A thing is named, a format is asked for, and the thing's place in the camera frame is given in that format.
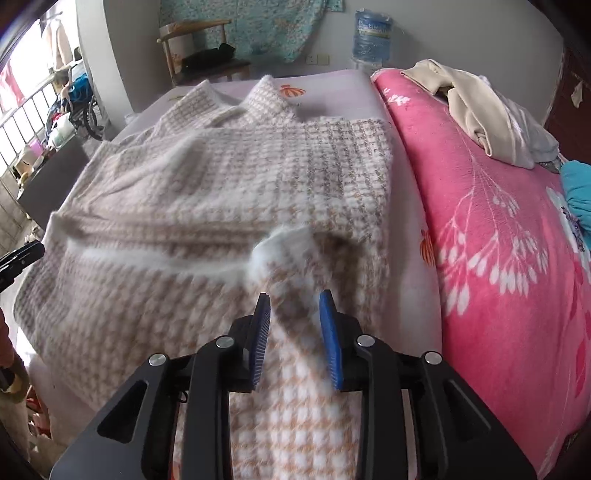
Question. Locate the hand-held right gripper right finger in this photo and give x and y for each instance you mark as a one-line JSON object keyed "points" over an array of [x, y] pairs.
{"points": [[330, 341]]}

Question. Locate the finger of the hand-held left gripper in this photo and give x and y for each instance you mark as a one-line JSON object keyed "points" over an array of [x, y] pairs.
{"points": [[18, 258]]}

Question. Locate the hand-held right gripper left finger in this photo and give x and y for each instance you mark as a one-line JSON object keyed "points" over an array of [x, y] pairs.
{"points": [[261, 341]]}

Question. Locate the beige houndstooth knit coat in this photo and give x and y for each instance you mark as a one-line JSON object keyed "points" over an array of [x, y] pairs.
{"points": [[161, 207]]}

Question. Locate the hanging pale clothes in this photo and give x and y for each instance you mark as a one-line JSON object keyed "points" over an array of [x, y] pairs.
{"points": [[60, 37]]}

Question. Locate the beige crumpled clothes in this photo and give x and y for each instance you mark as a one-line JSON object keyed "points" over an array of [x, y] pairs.
{"points": [[480, 110]]}

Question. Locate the bed with lilac sheet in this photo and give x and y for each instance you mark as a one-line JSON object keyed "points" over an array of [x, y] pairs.
{"points": [[411, 300]]}

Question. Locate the dark grey cabinet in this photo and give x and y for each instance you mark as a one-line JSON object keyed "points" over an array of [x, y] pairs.
{"points": [[60, 175]]}

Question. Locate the metal window railing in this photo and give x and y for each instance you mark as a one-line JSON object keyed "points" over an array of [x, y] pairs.
{"points": [[18, 129]]}

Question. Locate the wheelchair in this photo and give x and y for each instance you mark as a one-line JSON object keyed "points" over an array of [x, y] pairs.
{"points": [[90, 120]]}

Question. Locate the blue bag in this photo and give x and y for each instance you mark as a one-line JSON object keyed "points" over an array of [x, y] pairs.
{"points": [[79, 90]]}

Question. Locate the pink floral blanket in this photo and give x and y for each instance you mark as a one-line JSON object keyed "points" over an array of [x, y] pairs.
{"points": [[508, 300]]}

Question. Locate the pale patterned box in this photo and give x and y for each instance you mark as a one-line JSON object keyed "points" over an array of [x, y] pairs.
{"points": [[184, 44]]}

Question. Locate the wooden chair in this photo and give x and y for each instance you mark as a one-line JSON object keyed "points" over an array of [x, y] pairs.
{"points": [[217, 70]]}

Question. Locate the white water dispenser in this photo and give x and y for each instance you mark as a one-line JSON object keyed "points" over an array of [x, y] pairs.
{"points": [[369, 68]]}

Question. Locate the black cloth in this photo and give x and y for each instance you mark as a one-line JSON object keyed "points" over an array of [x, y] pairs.
{"points": [[207, 56]]}

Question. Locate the pale grey cloth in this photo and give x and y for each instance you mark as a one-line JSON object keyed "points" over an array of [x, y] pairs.
{"points": [[540, 138]]}

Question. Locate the blue water bottle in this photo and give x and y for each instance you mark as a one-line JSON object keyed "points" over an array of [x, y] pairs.
{"points": [[371, 34]]}

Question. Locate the dark brown wardrobe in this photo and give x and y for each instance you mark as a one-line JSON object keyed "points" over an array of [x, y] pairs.
{"points": [[572, 110]]}

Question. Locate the white wall outlet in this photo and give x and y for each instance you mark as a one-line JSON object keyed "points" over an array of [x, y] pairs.
{"points": [[318, 59]]}

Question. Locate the teal floral wall cloth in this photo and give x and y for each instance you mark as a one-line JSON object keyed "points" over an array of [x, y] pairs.
{"points": [[258, 27]]}

